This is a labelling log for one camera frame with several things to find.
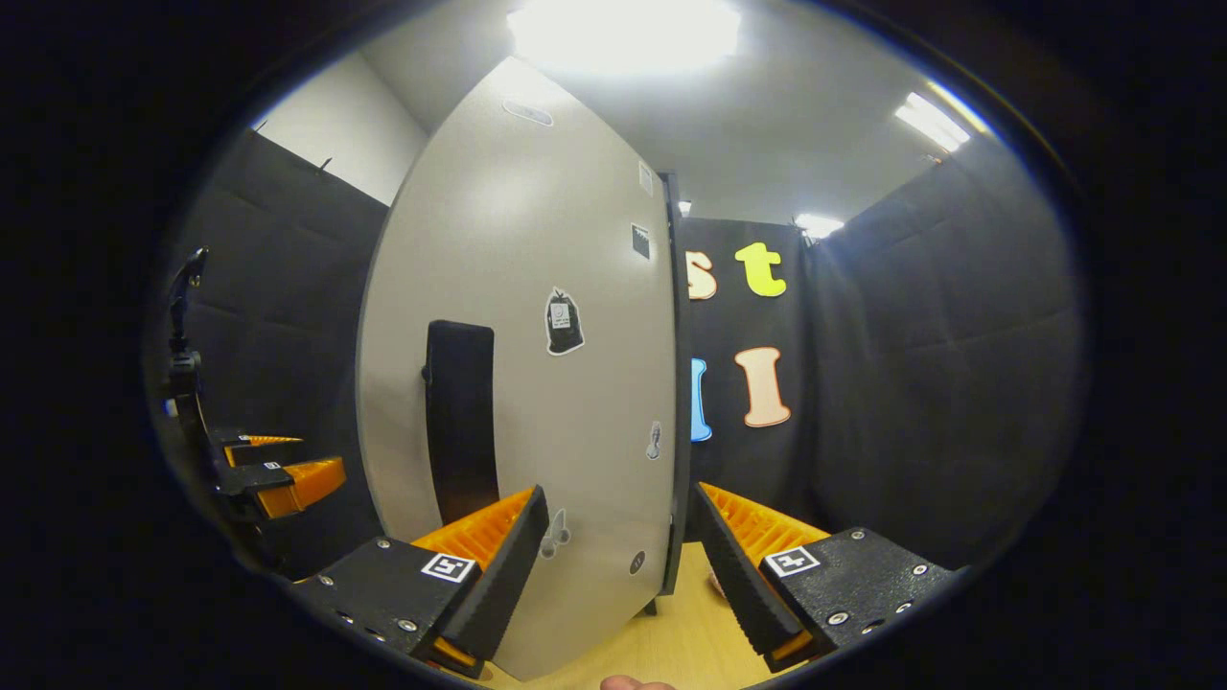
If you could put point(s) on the grey cabinet door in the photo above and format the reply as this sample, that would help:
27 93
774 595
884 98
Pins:
518 240

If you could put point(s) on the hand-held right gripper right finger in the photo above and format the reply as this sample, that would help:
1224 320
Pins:
738 585

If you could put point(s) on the black backdrop cloth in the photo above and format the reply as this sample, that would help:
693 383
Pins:
939 364

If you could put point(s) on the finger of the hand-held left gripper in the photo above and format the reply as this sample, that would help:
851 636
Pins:
251 477
273 452

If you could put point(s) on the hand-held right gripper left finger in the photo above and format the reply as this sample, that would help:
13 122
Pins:
503 585

